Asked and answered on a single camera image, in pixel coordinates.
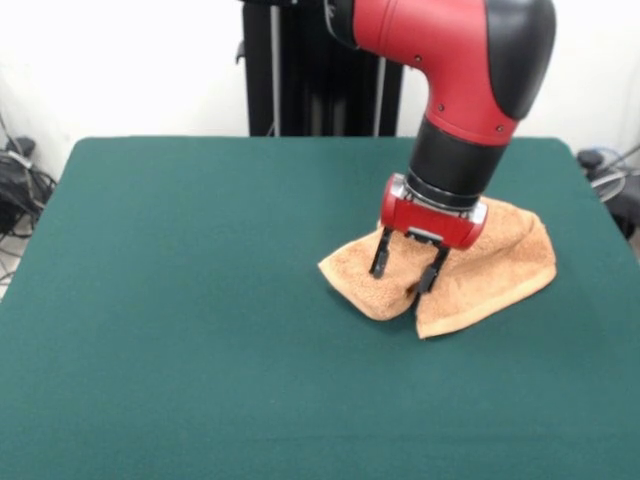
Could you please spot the dark green table cloth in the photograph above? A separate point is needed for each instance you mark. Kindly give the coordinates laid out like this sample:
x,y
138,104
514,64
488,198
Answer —
x,y
150,350

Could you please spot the tan terry towel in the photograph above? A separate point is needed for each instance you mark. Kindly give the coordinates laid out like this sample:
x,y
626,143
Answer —
x,y
500,260

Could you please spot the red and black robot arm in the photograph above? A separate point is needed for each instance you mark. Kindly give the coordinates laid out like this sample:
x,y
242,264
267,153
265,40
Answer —
x,y
450,75

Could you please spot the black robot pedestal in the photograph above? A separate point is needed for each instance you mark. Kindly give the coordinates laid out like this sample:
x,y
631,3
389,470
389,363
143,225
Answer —
x,y
300,75

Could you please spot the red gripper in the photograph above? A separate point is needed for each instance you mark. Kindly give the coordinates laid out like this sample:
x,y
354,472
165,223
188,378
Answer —
x,y
425,220

